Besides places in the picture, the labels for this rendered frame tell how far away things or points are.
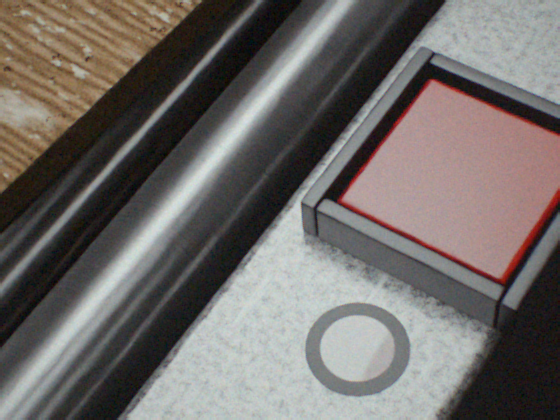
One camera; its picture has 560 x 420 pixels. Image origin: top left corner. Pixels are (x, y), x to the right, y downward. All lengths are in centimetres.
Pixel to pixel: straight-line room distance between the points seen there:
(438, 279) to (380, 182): 4
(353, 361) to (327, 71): 11
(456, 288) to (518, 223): 3
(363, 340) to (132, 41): 13
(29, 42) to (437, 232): 16
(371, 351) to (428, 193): 5
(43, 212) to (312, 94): 10
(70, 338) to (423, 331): 11
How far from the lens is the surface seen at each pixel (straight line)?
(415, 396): 37
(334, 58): 44
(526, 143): 41
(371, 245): 38
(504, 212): 39
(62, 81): 43
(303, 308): 39
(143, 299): 39
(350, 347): 38
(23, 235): 42
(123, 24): 44
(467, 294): 37
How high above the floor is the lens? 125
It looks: 55 degrees down
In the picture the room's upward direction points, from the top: 7 degrees counter-clockwise
